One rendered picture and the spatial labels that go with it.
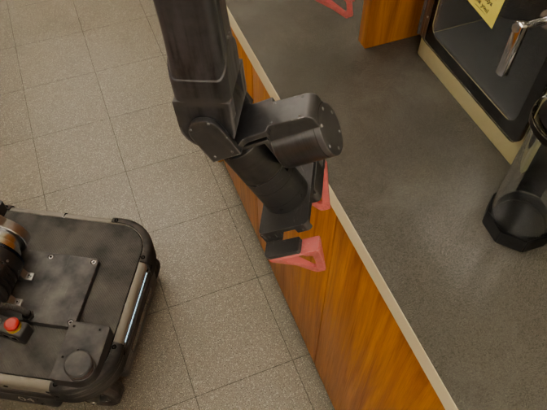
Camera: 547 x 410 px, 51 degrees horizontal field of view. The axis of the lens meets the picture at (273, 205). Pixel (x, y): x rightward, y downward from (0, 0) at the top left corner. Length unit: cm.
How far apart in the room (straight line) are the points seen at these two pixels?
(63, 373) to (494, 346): 107
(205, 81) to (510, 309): 55
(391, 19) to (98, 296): 106
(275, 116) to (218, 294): 135
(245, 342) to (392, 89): 99
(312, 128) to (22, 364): 124
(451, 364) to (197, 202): 144
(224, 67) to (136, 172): 172
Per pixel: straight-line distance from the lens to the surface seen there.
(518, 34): 86
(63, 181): 229
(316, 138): 57
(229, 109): 55
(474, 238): 93
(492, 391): 82
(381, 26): 118
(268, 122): 58
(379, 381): 116
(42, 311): 169
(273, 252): 67
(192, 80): 54
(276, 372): 178
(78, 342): 159
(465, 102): 110
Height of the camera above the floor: 167
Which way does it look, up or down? 54 degrees down
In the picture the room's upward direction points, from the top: straight up
